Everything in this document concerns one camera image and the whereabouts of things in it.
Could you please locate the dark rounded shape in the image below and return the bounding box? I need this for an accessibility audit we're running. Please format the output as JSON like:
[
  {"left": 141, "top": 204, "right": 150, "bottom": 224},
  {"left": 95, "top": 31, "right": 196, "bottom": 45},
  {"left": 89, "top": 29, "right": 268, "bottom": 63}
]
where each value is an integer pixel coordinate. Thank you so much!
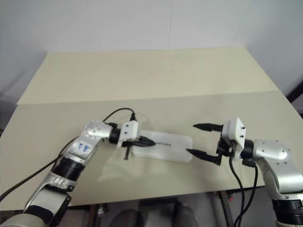
[{"left": 174, "top": 202, "right": 198, "bottom": 227}]

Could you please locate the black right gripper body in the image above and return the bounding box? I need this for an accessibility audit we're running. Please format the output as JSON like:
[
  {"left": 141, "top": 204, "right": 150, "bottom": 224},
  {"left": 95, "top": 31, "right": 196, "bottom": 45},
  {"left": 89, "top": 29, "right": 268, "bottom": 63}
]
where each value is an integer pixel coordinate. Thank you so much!
[{"left": 216, "top": 137, "right": 238, "bottom": 157}]

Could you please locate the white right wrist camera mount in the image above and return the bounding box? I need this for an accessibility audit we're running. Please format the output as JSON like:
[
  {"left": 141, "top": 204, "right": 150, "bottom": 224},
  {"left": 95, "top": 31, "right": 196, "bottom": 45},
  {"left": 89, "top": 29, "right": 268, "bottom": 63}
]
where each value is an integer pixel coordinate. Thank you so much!
[{"left": 221, "top": 117, "right": 247, "bottom": 161}]

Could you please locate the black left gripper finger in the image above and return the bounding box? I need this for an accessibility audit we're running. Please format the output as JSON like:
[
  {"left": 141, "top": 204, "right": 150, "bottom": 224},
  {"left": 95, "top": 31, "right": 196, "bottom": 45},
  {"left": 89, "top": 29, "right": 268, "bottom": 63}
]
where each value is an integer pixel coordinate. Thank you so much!
[
  {"left": 124, "top": 142, "right": 152, "bottom": 160},
  {"left": 138, "top": 135, "right": 156, "bottom": 145}
]

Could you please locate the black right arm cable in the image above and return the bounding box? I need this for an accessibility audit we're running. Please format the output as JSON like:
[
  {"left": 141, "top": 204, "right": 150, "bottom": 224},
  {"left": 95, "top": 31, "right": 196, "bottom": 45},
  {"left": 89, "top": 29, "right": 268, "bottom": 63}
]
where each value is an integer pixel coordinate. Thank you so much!
[
  {"left": 238, "top": 163, "right": 259, "bottom": 222},
  {"left": 229, "top": 155, "right": 246, "bottom": 227}
]

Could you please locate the white handwritten label sticker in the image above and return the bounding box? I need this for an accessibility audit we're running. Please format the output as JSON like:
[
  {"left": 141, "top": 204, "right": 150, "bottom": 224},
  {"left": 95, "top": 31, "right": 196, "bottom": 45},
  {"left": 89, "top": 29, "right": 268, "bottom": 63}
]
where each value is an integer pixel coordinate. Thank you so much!
[{"left": 77, "top": 141, "right": 92, "bottom": 159}]

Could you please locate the white plastic pencil case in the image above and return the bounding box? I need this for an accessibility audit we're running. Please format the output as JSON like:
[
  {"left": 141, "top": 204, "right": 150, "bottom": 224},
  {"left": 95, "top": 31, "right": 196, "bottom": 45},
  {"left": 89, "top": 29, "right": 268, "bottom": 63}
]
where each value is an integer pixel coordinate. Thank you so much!
[{"left": 131, "top": 129, "right": 193, "bottom": 163}]

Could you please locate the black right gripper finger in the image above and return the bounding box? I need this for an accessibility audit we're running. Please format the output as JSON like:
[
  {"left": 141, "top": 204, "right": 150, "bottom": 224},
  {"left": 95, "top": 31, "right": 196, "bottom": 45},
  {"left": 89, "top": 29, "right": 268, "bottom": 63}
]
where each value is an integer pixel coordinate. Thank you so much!
[
  {"left": 193, "top": 122, "right": 223, "bottom": 132},
  {"left": 186, "top": 148, "right": 223, "bottom": 166}
]

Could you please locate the metal table leg frame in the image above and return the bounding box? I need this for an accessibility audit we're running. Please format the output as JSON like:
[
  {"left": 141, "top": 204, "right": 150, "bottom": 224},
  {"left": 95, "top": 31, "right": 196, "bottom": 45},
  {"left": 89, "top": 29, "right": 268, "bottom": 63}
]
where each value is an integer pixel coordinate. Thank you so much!
[
  {"left": 213, "top": 190, "right": 234, "bottom": 227},
  {"left": 89, "top": 203, "right": 109, "bottom": 227}
]

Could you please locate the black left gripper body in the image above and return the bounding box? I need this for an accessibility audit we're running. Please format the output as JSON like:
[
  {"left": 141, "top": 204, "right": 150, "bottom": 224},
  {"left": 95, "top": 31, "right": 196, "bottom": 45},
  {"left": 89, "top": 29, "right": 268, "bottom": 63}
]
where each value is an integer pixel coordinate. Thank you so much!
[{"left": 122, "top": 138, "right": 143, "bottom": 148}]

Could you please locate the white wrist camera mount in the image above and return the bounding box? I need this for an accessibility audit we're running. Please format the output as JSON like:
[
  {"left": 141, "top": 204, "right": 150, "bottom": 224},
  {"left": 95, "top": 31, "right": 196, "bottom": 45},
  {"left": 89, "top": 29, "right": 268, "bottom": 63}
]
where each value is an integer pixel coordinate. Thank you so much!
[
  {"left": 117, "top": 120, "right": 141, "bottom": 148},
  {"left": 221, "top": 117, "right": 247, "bottom": 161}
]

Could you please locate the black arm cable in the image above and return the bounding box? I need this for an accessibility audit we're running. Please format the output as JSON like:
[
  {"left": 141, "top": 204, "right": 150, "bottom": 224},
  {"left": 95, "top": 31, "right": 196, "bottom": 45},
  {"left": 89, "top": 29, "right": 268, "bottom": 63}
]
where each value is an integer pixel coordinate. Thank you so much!
[
  {"left": 238, "top": 163, "right": 259, "bottom": 222},
  {"left": 229, "top": 155, "right": 246, "bottom": 227},
  {"left": 0, "top": 108, "right": 137, "bottom": 198}
]

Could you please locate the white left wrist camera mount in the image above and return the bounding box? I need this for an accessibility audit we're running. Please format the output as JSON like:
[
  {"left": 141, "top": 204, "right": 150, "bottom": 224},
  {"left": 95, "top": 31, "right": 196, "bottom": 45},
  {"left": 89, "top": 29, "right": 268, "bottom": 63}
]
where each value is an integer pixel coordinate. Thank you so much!
[{"left": 117, "top": 120, "right": 141, "bottom": 148}]

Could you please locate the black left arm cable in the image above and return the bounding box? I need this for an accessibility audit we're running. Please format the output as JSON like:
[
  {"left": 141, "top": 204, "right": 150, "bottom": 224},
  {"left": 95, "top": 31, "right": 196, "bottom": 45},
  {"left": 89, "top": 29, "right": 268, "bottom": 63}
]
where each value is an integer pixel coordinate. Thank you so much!
[{"left": 0, "top": 108, "right": 137, "bottom": 198}]

